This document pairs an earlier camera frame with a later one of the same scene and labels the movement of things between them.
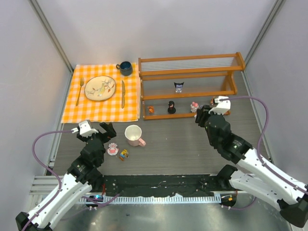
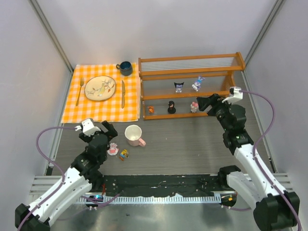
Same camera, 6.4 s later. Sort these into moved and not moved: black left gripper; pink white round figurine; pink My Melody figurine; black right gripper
Moved: black right gripper
Not moved: pink My Melody figurine; pink white round figurine; black left gripper
